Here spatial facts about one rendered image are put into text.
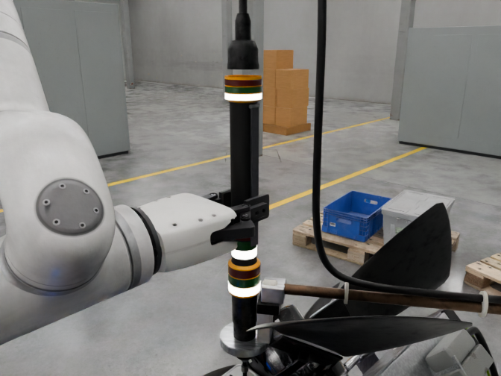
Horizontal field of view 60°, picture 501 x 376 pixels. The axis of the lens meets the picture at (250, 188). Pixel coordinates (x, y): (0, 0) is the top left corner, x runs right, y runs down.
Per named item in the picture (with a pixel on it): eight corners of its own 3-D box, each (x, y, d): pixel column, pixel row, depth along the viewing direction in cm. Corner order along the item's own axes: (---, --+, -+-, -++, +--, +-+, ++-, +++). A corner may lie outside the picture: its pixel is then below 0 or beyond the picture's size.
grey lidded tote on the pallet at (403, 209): (450, 234, 371) (456, 198, 361) (430, 261, 325) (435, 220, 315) (401, 223, 394) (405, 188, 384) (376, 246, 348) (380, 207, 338)
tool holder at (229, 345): (285, 330, 65) (287, 271, 62) (280, 362, 58) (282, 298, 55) (226, 324, 66) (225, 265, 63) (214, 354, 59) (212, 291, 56)
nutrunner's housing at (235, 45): (260, 348, 64) (262, 14, 50) (256, 366, 61) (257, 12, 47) (234, 345, 65) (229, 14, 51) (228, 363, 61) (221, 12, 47)
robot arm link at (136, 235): (93, 272, 48) (118, 263, 50) (136, 305, 42) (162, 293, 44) (83, 200, 45) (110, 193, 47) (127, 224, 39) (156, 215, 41)
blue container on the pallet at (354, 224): (391, 221, 400) (393, 198, 393) (365, 243, 354) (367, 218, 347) (350, 211, 423) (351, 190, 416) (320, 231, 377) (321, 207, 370)
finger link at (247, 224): (177, 240, 47) (197, 221, 52) (247, 248, 45) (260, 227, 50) (177, 230, 47) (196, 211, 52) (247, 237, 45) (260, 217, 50)
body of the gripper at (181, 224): (108, 261, 49) (188, 232, 57) (159, 296, 42) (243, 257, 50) (101, 198, 47) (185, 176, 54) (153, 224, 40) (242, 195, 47)
